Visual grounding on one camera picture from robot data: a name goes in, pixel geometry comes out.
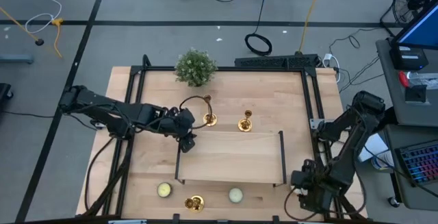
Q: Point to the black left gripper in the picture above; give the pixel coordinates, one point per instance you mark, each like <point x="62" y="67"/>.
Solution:
<point x="179" y="123"/>

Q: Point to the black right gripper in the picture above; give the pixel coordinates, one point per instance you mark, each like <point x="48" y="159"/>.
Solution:
<point x="318" y="179"/>

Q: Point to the tall gold candlestick holder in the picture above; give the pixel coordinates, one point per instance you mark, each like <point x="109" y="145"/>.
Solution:
<point x="209" y="119"/>
<point x="197" y="203"/>

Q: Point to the wooden shelf riser black legs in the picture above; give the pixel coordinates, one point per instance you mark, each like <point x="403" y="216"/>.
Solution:
<point x="229" y="155"/>

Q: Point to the yellow candle tin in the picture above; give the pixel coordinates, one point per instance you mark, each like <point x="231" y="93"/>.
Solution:
<point x="164" y="189"/>

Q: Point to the short gold candlestick holder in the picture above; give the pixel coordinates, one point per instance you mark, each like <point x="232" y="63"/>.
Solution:
<point x="245" y="125"/>

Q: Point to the teal patterned candle tin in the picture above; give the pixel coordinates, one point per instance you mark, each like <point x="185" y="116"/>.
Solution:
<point x="236" y="195"/>

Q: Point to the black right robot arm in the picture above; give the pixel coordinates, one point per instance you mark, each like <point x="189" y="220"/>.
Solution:
<point x="345" y="169"/>

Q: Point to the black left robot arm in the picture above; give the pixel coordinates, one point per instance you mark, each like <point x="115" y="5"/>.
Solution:
<point x="92" y="102"/>

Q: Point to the artificial plant in black pot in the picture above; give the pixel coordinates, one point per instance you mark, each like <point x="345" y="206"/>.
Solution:
<point x="195" y="68"/>

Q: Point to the white box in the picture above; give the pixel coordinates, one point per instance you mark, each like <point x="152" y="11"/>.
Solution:
<point x="374" y="145"/>

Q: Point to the silver metal bar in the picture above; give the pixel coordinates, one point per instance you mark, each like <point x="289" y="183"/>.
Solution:
<point x="126" y="222"/>

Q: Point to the grey rolling desk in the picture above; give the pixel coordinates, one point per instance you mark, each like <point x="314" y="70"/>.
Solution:
<point x="410" y="198"/>

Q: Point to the backlit computer keyboard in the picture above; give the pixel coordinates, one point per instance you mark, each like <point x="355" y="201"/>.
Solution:
<point x="422" y="164"/>

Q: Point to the white power adapter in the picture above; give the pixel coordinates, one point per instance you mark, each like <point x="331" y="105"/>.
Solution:
<point x="328" y="57"/>

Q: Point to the small black box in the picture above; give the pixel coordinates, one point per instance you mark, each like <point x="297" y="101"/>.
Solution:
<point x="415" y="94"/>

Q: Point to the clear plastic bag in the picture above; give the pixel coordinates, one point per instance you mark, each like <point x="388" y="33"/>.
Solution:
<point x="426" y="79"/>

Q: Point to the black mini computer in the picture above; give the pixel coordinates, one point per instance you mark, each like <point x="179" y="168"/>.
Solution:
<point x="409" y="59"/>

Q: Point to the yellow pole black foot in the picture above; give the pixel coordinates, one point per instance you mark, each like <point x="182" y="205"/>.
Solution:
<point x="39" y="41"/>

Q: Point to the grey stand base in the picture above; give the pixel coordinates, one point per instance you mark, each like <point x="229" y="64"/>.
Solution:
<point x="17" y="59"/>

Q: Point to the black wheeled base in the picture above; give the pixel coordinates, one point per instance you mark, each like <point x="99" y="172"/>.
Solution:
<point x="4" y="92"/>

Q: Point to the computer monitor blue screen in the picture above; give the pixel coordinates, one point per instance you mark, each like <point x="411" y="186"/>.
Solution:
<point x="424" y="28"/>

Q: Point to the black floor fan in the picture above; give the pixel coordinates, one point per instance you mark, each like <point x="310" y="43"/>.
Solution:
<point x="415" y="1"/>

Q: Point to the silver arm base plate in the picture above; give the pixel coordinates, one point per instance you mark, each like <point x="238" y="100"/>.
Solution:
<point x="315" y="123"/>

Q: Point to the black metal rig frame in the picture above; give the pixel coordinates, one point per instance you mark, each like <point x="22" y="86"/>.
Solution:
<point x="154" y="68"/>

